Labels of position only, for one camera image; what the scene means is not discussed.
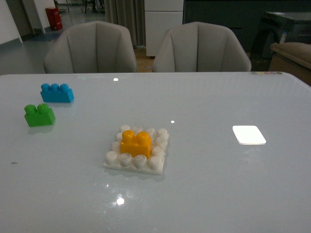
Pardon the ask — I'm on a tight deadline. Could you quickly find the yellow toy building block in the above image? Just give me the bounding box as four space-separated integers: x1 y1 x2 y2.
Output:
121 130 152 159

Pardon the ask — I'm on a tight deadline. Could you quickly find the blue toy building block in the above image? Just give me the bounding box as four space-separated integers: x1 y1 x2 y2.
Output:
40 83 74 103

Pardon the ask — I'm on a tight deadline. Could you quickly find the green toy building block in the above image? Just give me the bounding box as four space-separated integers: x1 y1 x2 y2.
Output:
24 103 55 127

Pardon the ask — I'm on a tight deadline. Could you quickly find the right beige armchair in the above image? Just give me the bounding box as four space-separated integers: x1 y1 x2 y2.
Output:
153 22 252 73

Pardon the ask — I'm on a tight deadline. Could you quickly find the beige armchair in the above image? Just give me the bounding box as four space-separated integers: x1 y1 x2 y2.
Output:
44 21 137 74
153 22 252 73

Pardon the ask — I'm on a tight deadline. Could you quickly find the left beige armchair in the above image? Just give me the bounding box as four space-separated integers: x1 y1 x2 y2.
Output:
44 21 137 74

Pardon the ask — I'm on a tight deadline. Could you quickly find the white drawer cabinet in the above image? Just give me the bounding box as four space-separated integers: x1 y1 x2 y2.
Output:
144 0 184 57

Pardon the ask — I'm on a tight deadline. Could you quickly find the beige curtain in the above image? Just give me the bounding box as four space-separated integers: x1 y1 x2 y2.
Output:
104 0 146 47

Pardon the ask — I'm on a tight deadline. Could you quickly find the dark kitchen counter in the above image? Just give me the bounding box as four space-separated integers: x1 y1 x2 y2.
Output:
184 0 311 52

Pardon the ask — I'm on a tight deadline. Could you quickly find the red bin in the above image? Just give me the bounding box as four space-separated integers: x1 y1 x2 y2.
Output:
45 7 63 30

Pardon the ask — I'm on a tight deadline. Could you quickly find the black appliance box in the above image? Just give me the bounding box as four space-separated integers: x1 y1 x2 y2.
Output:
250 12 311 60

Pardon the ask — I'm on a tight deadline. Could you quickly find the beige cushion on box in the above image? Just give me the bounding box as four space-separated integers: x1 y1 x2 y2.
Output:
268 42 311 87

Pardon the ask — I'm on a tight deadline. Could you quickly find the white studded base plate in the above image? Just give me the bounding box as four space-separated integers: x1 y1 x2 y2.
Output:
104 125 169 175

